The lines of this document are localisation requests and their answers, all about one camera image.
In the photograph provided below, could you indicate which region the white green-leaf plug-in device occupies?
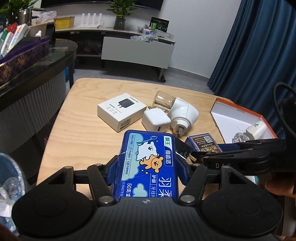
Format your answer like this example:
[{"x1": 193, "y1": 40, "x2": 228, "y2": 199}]
[{"x1": 245, "y1": 120, "x2": 267, "y2": 140}]

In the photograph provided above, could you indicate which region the small playing card box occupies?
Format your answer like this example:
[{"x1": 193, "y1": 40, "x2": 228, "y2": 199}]
[{"x1": 185, "y1": 133, "x2": 223, "y2": 153}]

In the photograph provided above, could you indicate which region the blue floss pick box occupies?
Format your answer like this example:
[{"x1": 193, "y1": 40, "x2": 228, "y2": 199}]
[{"x1": 112, "y1": 130, "x2": 179, "y2": 201}]

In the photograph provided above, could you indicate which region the orange white shallow box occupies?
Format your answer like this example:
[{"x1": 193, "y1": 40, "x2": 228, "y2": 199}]
[{"x1": 210, "y1": 98, "x2": 277, "y2": 144}]

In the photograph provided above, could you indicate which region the white plug-in with bottle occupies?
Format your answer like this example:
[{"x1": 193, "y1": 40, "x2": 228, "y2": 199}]
[{"x1": 152, "y1": 91, "x2": 199, "y2": 136}]

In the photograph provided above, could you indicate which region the white usb cube charger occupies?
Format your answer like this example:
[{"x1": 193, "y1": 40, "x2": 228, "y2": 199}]
[{"x1": 142, "y1": 108, "x2": 171, "y2": 133}]

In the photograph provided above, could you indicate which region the white charger packaging box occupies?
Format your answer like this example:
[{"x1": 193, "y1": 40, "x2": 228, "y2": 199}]
[{"x1": 97, "y1": 93, "x2": 147, "y2": 133}]

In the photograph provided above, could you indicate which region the trash bin with bag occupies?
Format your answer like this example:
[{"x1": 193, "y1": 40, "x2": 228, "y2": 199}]
[{"x1": 0, "y1": 153, "x2": 30, "y2": 236}]

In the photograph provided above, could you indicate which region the dark blue curtain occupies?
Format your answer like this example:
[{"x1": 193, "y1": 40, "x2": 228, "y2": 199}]
[{"x1": 208, "y1": 1, "x2": 295, "y2": 138}]

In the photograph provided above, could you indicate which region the black glass coffee table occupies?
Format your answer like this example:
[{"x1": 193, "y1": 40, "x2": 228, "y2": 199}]
[{"x1": 1, "y1": 39, "x2": 78, "y2": 185}]

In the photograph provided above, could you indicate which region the white tv console cabinet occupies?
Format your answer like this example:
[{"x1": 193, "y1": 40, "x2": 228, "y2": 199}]
[{"x1": 56, "y1": 27, "x2": 176, "y2": 82}]

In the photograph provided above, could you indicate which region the purple patterned storage box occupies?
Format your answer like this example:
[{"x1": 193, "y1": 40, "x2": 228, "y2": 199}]
[{"x1": 0, "y1": 36, "x2": 49, "y2": 87}]

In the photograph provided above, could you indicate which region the black green display box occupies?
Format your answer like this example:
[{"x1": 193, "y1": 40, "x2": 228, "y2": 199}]
[{"x1": 149, "y1": 17, "x2": 170, "y2": 33}]

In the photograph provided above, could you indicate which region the white wifi router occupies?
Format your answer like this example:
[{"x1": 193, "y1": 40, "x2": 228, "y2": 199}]
[{"x1": 77, "y1": 13, "x2": 102, "y2": 29}]

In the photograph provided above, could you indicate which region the yellow box on console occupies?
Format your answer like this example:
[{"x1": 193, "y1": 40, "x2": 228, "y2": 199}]
[{"x1": 55, "y1": 16, "x2": 75, "y2": 30}]

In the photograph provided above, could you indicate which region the potted bamboo on console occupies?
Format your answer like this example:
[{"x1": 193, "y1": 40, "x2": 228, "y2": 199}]
[{"x1": 107, "y1": 0, "x2": 137, "y2": 30}]

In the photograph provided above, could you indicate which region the white plastic bag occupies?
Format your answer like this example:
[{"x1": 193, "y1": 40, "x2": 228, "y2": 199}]
[{"x1": 32, "y1": 11, "x2": 57, "y2": 25}]

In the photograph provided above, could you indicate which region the potted plant in steel pot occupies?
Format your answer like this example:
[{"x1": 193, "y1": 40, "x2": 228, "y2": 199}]
[{"x1": 0, "y1": 0, "x2": 45, "y2": 24}]

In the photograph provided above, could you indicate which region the wall-mounted black television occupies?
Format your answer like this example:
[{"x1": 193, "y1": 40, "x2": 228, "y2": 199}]
[{"x1": 40, "y1": 0, "x2": 165, "y2": 12}]

